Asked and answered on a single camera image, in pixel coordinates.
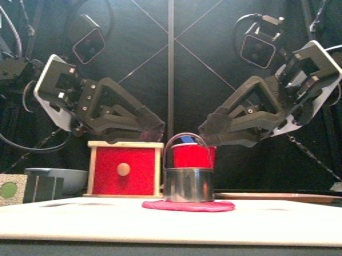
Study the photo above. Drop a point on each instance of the red cup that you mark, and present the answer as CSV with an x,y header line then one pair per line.
x,y
192,156

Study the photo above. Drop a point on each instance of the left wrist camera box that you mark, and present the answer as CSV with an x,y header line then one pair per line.
x,y
89,45

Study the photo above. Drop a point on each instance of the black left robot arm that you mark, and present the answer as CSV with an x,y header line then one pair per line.
x,y
14,68

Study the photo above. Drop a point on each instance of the grey vertical frame pole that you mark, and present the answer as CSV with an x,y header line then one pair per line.
x,y
172,66

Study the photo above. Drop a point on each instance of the grey bowl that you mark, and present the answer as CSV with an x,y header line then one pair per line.
x,y
67,178

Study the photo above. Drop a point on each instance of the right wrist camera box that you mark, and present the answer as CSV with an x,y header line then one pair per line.
x,y
258,50

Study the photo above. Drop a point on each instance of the white cutting board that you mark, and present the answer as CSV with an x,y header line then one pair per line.
x,y
134,223

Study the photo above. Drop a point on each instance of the flat pink dough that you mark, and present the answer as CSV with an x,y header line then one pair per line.
x,y
214,206

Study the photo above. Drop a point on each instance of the blue plastic tool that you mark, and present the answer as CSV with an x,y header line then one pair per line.
x,y
188,139

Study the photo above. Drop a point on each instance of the red drawer with wooden knob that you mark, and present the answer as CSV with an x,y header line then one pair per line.
x,y
107,173

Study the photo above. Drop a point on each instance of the tan plastic tray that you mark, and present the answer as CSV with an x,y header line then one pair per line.
x,y
285,196

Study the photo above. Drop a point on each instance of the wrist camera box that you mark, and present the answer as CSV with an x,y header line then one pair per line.
x,y
89,45
258,50

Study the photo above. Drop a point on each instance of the wooden drawer cabinet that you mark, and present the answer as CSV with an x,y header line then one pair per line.
x,y
90,166

